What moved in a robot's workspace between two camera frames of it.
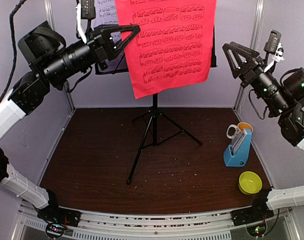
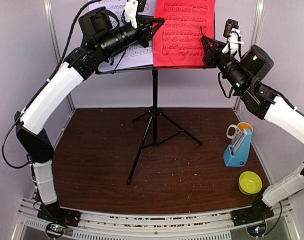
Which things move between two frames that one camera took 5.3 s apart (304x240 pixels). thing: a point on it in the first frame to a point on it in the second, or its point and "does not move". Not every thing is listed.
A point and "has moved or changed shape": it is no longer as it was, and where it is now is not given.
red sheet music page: [174, 45] has moved or changed shape
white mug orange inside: [233, 130] does not move
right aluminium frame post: [256, 40] does not move
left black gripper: [96, 42] to [145, 27]
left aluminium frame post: [49, 7] does not move
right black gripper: [253, 71] to [214, 49]
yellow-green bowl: [249, 182] does not move
